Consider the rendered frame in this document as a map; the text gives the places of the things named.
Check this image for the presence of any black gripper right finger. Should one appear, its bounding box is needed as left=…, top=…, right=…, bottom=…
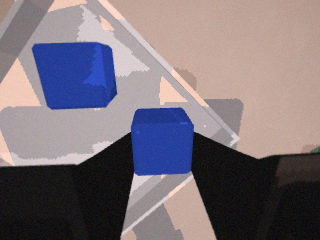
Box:
left=191, top=132, right=320, bottom=240

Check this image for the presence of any blue block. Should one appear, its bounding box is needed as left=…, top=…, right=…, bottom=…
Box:
left=131, top=108, right=194, bottom=176
left=32, top=42, right=117, bottom=110

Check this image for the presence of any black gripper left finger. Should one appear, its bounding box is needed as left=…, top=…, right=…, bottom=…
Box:
left=0, top=132, right=134, bottom=240

